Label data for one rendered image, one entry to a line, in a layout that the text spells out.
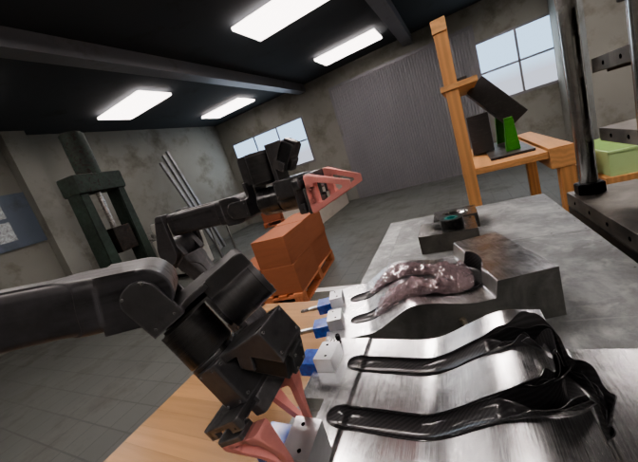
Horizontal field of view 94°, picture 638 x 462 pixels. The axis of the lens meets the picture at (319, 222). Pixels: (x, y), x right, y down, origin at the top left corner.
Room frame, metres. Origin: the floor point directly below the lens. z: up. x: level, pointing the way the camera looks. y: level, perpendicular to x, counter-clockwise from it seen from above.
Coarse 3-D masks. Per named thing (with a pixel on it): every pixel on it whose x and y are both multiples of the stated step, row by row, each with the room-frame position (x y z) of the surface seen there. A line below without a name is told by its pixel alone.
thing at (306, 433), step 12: (300, 420) 0.32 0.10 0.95; (312, 420) 0.31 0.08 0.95; (276, 432) 0.32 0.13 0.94; (288, 432) 0.32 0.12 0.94; (300, 432) 0.30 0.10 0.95; (312, 432) 0.30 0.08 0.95; (324, 432) 0.31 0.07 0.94; (288, 444) 0.29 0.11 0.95; (300, 444) 0.29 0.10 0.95; (312, 444) 0.28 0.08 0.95; (324, 444) 0.30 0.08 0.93; (300, 456) 0.27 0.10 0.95; (312, 456) 0.28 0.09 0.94; (324, 456) 0.30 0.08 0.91
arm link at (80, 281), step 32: (32, 288) 0.27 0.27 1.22; (64, 288) 0.27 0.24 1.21; (96, 288) 0.27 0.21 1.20; (160, 288) 0.29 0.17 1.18; (0, 320) 0.25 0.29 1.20; (32, 320) 0.26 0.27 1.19; (64, 320) 0.26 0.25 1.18; (96, 320) 0.27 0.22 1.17; (128, 320) 0.28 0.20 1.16; (0, 352) 0.25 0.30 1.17
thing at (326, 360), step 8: (328, 344) 0.51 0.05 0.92; (336, 344) 0.50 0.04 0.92; (312, 352) 0.52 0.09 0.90; (320, 352) 0.49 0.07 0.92; (328, 352) 0.49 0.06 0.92; (336, 352) 0.49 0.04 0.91; (304, 360) 0.50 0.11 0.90; (312, 360) 0.50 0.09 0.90; (320, 360) 0.47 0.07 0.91; (328, 360) 0.47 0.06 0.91; (336, 360) 0.48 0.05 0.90; (304, 368) 0.50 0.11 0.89; (312, 368) 0.49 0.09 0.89; (320, 368) 0.48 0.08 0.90; (328, 368) 0.47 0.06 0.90; (336, 368) 0.47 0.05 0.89
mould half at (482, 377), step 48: (480, 336) 0.40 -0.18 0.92; (336, 384) 0.44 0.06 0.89; (384, 384) 0.41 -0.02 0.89; (432, 384) 0.38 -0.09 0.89; (480, 384) 0.32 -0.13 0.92; (624, 384) 0.31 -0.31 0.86; (336, 432) 0.35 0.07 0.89; (480, 432) 0.27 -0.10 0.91; (528, 432) 0.24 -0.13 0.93; (576, 432) 0.23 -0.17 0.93; (624, 432) 0.26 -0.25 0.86
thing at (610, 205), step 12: (636, 180) 1.13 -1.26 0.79; (612, 192) 1.09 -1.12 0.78; (624, 192) 1.06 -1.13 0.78; (636, 192) 1.03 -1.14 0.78; (576, 204) 1.15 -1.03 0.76; (588, 204) 1.06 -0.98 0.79; (600, 204) 1.02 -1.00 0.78; (612, 204) 0.99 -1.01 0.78; (624, 204) 0.96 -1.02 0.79; (636, 204) 0.93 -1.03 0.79; (588, 216) 1.06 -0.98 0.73; (600, 216) 0.96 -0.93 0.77; (612, 216) 0.90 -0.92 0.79; (624, 216) 0.88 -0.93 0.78; (636, 216) 0.85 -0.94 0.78; (612, 228) 0.89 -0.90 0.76; (624, 228) 0.82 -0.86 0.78; (636, 228) 0.79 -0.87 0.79; (624, 240) 0.83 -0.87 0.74; (636, 240) 0.76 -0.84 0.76
